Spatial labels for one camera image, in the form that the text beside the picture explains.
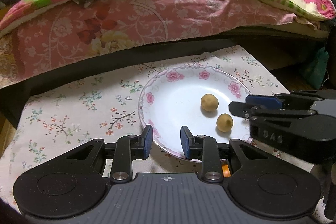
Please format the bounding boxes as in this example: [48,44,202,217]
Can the tan longan fruit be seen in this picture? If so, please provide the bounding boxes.
[201,94,219,112]
[217,113,234,132]

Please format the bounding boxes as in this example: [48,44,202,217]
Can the orange mandarin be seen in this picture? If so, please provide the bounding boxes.
[222,161,231,177]

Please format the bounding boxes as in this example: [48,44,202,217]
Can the floral tablecloth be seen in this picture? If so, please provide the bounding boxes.
[1,46,285,207]

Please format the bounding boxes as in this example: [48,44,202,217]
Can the white floral plate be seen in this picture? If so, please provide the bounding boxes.
[138,65,251,159]

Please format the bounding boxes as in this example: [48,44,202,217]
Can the green bag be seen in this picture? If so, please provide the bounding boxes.
[306,47,329,89]

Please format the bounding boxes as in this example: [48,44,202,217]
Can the pink floral bed sheet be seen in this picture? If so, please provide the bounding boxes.
[1,0,321,88]

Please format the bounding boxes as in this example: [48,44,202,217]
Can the dark bed frame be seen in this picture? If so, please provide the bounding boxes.
[1,27,335,127]

